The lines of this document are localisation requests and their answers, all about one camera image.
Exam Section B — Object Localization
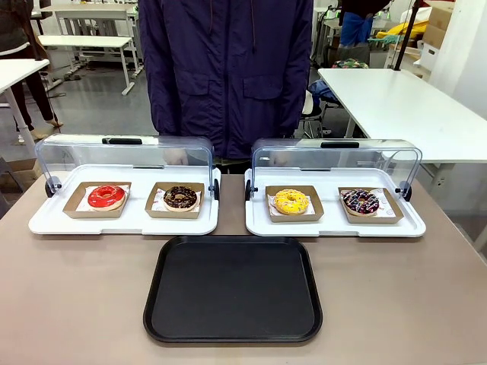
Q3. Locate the person's right hand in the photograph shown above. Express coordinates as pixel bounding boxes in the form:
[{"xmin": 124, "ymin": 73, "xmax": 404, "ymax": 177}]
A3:
[{"xmin": 163, "ymin": 148, "xmax": 189, "ymax": 167}]

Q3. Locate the chocolate sprinkled donut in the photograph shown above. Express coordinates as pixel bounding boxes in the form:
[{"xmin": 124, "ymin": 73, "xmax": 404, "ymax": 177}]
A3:
[{"xmin": 163, "ymin": 185, "xmax": 200, "ymax": 213}]

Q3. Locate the yellow sprinkled donut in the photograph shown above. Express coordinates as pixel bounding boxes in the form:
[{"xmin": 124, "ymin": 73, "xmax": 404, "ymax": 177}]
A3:
[{"xmin": 273, "ymin": 189, "xmax": 310, "ymax": 215}]

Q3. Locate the brown cardboard donut tray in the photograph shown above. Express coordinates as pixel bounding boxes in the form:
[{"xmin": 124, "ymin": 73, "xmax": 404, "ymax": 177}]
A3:
[
  {"xmin": 265, "ymin": 185, "xmax": 325, "ymax": 224},
  {"xmin": 62, "ymin": 181, "xmax": 132, "ymax": 219},
  {"xmin": 145, "ymin": 182, "xmax": 205, "ymax": 220},
  {"xmin": 338, "ymin": 186, "xmax": 405, "ymax": 225}
]

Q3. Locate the red glazed donut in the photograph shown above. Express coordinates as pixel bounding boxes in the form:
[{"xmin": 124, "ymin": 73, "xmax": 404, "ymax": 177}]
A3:
[{"xmin": 88, "ymin": 184, "xmax": 127, "ymax": 212}]

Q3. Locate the white display tray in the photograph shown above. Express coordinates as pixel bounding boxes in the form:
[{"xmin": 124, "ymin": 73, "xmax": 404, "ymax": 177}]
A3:
[
  {"xmin": 28, "ymin": 163, "xmax": 221, "ymax": 236},
  {"xmin": 244, "ymin": 168, "xmax": 427, "ymax": 239}
]

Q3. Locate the dark purple drizzled donut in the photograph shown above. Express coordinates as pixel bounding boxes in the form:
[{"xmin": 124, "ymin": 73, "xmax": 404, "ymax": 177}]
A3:
[{"xmin": 341, "ymin": 187, "xmax": 380, "ymax": 217}]

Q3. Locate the black plastic serving tray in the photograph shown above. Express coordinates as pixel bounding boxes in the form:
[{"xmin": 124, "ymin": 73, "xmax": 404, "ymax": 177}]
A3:
[{"xmin": 142, "ymin": 235, "xmax": 323, "ymax": 344}]

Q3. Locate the clear plastic roll-top lid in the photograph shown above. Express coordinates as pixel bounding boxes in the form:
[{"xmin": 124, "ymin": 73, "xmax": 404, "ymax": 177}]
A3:
[
  {"xmin": 245, "ymin": 138, "xmax": 424, "ymax": 202},
  {"xmin": 34, "ymin": 133, "xmax": 221, "ymax": 199}
]

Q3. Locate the person in navy jacket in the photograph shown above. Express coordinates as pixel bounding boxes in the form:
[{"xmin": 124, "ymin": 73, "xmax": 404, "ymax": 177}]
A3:
[{"xmin": 138, "ymin": 0, "xmax": 314, "ymax": 160}]

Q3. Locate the large white table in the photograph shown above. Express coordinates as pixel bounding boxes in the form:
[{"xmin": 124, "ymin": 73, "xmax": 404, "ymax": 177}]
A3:
[{"xmin": 317, "ymin": 67, "xmax": 487, "ymax": 165}]

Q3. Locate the white desk with legs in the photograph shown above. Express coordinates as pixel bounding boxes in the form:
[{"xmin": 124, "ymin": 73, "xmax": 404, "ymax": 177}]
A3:
[{"xmin": 37, "ymin": 34, "xmax": 138, "ymax": 96}]

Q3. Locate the blue cloth on stand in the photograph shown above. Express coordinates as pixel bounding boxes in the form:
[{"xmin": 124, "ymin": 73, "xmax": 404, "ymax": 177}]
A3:
[{"xmin": 339, "ymin": 10, "xmax": 374, "ymax": 48}]

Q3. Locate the black pole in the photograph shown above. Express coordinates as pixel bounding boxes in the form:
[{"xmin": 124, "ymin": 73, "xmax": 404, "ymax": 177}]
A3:
[{"xmin": 393, "ymin": 0, "xmax": 421, "ymax": 71}]

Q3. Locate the white storage box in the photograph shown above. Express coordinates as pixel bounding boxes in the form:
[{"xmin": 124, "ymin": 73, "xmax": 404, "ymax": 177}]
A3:
[{"xmin": 412, "ymin": 40, "xmax": 441, "ymax": 69}]

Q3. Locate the white table edge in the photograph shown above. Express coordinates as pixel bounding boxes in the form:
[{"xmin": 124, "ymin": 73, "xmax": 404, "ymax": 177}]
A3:
[{"xmin": 0, "ymin": 58, "xmax": 51, "ymax": 142}]

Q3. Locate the yellow cloth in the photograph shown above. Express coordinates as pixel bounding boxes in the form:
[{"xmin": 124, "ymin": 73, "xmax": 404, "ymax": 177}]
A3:
[{"xmin": 387, "ymin": 19, "xmax": 431, "ymax": 43}]

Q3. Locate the person in dark clothes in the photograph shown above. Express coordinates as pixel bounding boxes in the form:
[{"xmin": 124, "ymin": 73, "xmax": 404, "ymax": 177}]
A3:
[{"xmin": 0, "ymin": 0, "xmax": 65, "ymax": 140}]

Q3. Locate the cardboard box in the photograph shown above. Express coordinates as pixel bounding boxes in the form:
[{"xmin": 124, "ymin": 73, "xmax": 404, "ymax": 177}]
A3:
[{"xmin": 422, "ymin": 0, "xmax": 456, "ymax": 49}]

